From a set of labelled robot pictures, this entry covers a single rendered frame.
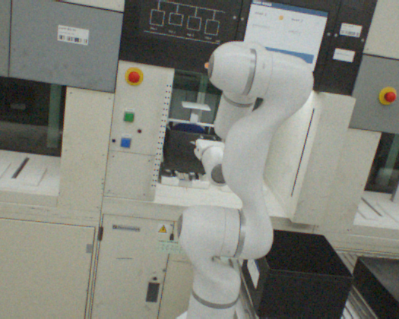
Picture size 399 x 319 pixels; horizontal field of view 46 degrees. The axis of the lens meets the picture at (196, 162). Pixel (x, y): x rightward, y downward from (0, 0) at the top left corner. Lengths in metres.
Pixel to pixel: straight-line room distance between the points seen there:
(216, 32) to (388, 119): 0.76
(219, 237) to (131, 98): 0.80
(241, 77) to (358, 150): 1.07
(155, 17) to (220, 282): 0.95
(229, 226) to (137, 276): 0.98
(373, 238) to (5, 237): 1.52
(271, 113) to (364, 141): 0.99
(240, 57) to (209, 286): 0.55
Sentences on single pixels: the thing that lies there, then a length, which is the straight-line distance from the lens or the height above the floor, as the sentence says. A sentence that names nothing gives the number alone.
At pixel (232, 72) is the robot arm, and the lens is 0.97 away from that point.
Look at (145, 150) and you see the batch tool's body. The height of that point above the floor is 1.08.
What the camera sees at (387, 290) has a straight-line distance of 1.71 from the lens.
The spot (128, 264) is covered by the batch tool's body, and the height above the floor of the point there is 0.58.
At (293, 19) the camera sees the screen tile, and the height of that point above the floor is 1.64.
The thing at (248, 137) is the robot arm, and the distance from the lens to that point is 1.02.
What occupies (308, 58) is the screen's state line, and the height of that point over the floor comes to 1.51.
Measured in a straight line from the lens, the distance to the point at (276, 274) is 1.45.
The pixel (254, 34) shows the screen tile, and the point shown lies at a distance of 1.74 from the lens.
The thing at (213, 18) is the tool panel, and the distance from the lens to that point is 1.71.
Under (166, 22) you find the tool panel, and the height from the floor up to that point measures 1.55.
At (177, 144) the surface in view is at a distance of 1.99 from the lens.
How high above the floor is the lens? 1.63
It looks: 19 degrees down
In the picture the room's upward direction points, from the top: 10 degrees clockwise
